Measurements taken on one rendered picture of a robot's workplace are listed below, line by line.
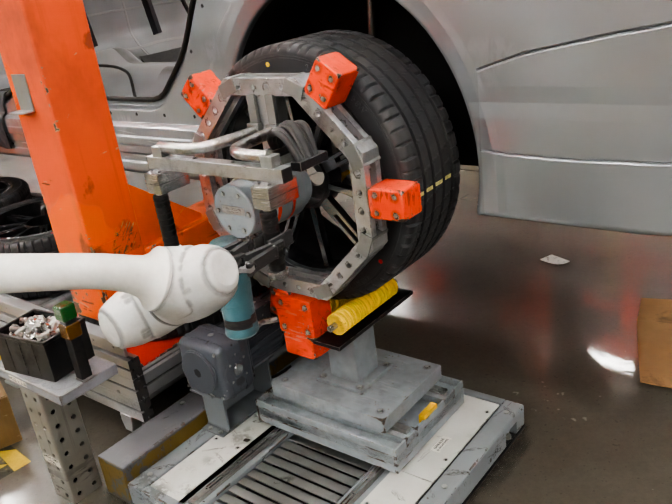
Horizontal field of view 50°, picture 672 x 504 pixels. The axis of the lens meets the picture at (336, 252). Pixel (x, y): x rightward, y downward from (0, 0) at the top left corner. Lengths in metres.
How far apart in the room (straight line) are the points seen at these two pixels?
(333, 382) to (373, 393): 0.13
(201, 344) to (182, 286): 0.96
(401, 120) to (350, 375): 0.80
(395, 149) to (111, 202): 0.78
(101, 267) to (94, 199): 0.84
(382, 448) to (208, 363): 0.53
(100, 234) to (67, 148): 0.24
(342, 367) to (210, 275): 1.05
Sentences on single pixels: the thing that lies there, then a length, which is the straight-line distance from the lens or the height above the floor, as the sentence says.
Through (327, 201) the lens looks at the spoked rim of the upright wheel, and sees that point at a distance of 1.80.
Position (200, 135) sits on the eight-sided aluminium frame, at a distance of 1.89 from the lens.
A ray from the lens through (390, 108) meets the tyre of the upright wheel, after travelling 1.62.
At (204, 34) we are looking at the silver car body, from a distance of 2.21.
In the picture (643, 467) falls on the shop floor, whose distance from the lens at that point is 2.18.
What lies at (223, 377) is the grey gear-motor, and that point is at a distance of 2.07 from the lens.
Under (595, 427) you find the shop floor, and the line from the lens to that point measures 2.30.
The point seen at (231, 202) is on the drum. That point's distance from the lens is 1.65.
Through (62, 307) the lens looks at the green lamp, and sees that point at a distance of 1.87.
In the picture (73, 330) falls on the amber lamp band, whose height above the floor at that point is 0.59.
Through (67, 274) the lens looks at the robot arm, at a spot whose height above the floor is 0.98.
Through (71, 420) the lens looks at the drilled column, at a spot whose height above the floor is 0.25.
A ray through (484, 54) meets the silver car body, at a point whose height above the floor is 1.12.
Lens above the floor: 1.36
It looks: 22 degrees down
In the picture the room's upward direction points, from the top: 8 degrees counter-clockwise
